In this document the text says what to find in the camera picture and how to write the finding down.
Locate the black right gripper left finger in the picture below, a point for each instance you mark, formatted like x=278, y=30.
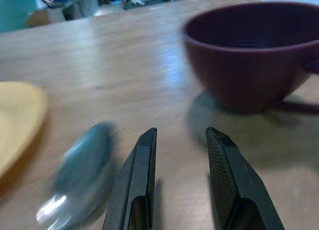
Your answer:
x=139, y=180

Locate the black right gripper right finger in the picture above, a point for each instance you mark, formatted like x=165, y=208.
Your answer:
x=234, y=180

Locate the pale yellow round plate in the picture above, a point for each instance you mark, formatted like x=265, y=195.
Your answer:
x=15, y=120

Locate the shiny metal spoon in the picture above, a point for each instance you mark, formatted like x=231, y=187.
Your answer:
x=82, y=160

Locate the brown cardboard box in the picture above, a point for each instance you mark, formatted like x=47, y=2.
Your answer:
x=40, y=16

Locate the teal plastic object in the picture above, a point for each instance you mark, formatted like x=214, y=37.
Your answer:
x=15, y=8

